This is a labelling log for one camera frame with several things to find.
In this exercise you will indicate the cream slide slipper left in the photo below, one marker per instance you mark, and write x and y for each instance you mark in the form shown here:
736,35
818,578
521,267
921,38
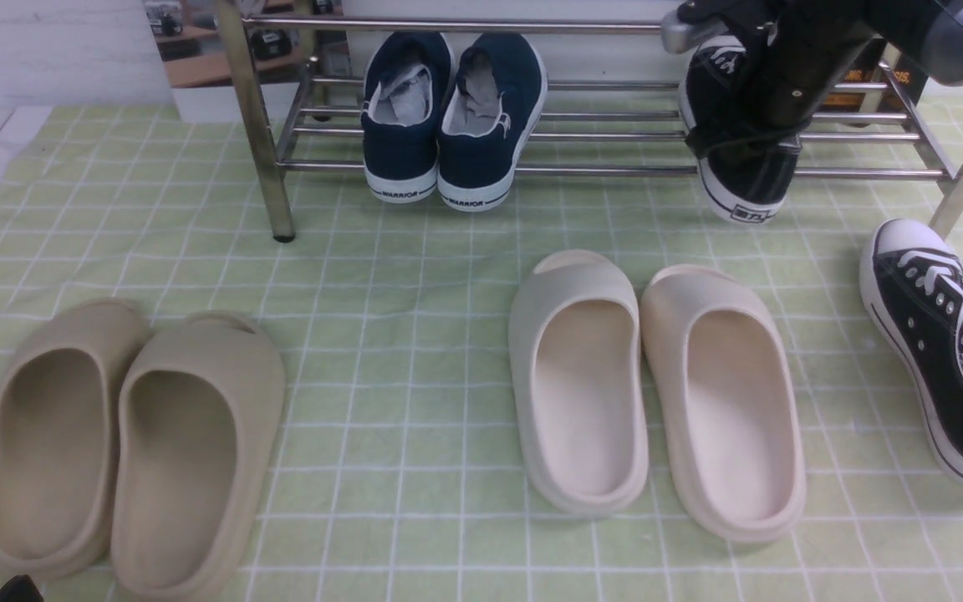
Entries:
573,341

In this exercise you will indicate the tan slide slipper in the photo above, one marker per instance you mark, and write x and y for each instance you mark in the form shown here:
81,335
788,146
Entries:
59,436
199,413

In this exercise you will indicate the black canvas sneaker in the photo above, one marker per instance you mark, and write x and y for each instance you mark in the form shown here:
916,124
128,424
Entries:
745,168
911,285

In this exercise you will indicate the green checkered floor mat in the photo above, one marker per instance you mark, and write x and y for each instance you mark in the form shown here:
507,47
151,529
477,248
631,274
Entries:
397,473

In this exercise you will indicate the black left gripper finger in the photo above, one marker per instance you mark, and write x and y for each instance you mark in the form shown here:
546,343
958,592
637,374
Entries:
21,588

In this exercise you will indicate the cream slide slipper right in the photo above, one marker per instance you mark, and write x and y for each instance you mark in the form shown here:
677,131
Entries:
729,410

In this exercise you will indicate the navy sneaker left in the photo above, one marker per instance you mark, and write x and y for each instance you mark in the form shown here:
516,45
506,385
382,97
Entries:
405,86

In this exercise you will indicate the cream slide slipper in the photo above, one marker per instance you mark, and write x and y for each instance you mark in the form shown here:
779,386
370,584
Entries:
729,410
573,341

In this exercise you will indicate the navy sneaker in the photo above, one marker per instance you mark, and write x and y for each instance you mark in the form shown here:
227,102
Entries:
405,86
501,87

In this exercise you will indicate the tan slide slipper left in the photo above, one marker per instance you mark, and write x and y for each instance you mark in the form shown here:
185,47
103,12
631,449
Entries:
59,436

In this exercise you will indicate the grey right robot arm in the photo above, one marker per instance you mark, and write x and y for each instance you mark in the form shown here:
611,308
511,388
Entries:
930,33

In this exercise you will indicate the cardboard box with pictures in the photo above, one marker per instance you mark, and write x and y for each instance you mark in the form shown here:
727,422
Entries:
197,67

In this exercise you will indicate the navy sneaker right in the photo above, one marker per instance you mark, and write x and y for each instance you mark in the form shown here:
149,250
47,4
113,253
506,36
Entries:
501,87

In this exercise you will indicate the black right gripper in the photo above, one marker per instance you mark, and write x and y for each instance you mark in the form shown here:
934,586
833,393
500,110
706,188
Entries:
796,51

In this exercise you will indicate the tan slide slipper right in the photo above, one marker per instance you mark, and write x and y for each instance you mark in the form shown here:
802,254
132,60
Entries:
199,413

